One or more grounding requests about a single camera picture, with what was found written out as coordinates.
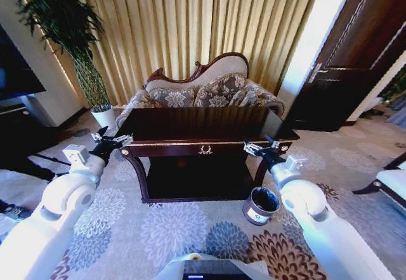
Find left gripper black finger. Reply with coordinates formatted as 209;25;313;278
91;125;109;143
112;133;134;149

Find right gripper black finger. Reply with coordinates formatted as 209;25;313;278
242;139;263;157
264;133;282;151

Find round grey trash bin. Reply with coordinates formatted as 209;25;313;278
242;186;282;227

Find white plant pot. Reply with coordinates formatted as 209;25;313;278
91;105;115;128

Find dark wooden console table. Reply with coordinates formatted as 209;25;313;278
120;107;301;204

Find large floral sofa cushion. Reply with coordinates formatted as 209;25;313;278
193;76;264;108

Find small floral sofa cushion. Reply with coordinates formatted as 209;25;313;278
148;86;196;109

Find dark television cabinet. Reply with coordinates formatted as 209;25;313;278
0;95;64;179

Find floral upholstered wooden sofa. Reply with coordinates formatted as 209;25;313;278
115;52;286;128

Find black flat television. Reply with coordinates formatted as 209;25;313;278
0;22;48;102

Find white cushioned dark-framed chair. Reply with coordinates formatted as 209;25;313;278
351;159;406;211

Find tall green bamboo plant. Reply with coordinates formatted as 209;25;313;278
0;0;112;112

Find beige pleated curtain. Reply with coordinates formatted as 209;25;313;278
47;0;327;106

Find dark brown wooden door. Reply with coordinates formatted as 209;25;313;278
285;0;406;133

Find silver door handle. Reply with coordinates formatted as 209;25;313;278
307;63;329;84

